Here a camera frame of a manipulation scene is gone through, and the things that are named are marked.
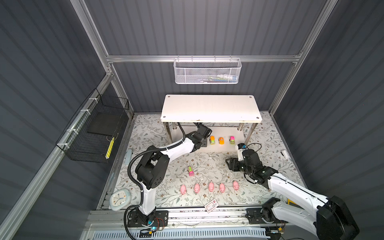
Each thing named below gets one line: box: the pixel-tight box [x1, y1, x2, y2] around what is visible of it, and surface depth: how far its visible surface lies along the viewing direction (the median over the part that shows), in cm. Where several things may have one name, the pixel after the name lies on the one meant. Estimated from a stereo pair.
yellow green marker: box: [105, 137, 115, 160], surface depth 70 cm
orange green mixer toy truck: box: [209, 135, 216, 145], surface depth 96 cm
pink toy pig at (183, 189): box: [180, 184, 187, 195], surface depth 84 cm
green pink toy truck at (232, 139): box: [229, 136, 236, 145], surface depth 96 cm
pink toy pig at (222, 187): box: [219, 183, 226, 193], surface depth 84 cm
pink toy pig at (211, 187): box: [208, 182, 215, 192], surface depth 84 cm
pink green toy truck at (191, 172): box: [188, 166, 195, 177], surface depth 89 cm
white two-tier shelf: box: [160, 94, 263, 152], surface depth 80 cm
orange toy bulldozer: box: [218, 137, 225, 145], surface depth 96 cm
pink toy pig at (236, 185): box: [233, 180, 240, 191], surface depth 85 cm
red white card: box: [204, 199, 219, 214], surface depth 78 cm
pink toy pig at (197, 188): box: [194, 183, 201, 194], surface depth 84 cm
